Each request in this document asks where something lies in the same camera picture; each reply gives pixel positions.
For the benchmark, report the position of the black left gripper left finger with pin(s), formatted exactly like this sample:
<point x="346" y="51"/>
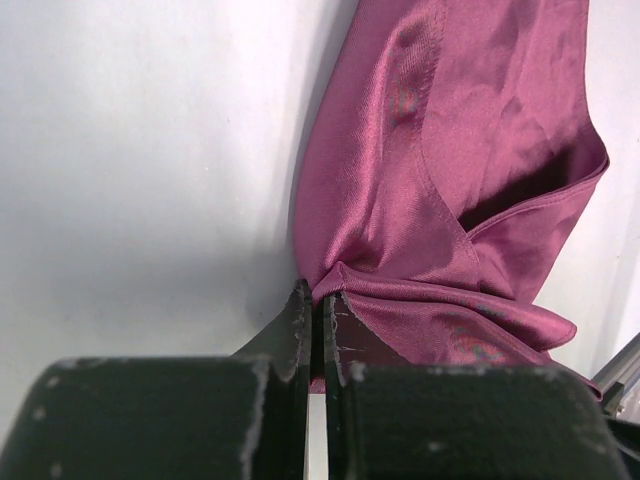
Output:
<point x="242" y="416"/>

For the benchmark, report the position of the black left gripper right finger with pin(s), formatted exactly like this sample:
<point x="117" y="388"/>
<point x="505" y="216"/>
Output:
<point x="389" y="419"/>

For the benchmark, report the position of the purple cloth napkin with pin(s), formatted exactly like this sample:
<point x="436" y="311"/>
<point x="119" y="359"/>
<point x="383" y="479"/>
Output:
<point x="451" y="157"/>

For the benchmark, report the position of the right aluminium side rail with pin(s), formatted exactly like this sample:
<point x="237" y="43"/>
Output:
<point x="619" y="383"/>

